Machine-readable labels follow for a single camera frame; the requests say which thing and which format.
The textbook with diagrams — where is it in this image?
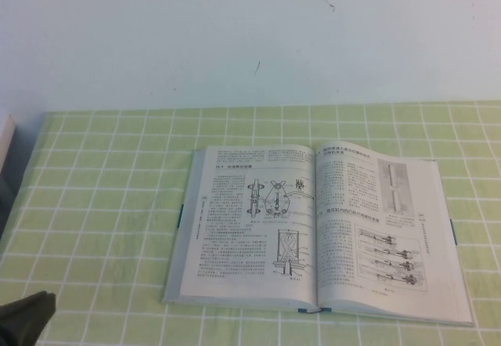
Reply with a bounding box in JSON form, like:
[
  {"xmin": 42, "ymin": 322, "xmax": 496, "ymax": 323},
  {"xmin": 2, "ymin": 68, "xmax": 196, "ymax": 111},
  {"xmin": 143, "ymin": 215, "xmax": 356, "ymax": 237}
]
[{"xmin": 161, "ymin": 140, "xmax": 477, "ymax": 329}]

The white box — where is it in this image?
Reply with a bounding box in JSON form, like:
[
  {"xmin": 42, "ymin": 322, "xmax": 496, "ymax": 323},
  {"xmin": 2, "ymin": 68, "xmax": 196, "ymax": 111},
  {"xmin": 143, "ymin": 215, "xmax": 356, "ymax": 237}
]
[{"xmin": 0, "ymin": 112, "xmax": 17, "ymax": 179}]

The green white checked tablecloth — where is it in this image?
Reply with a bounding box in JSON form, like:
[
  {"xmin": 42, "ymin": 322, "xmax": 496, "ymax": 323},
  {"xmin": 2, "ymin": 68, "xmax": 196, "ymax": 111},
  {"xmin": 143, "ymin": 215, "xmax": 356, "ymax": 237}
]
[{"xmin": 0, "ymin": 99, "xmax": 501, "ymax": 346}]

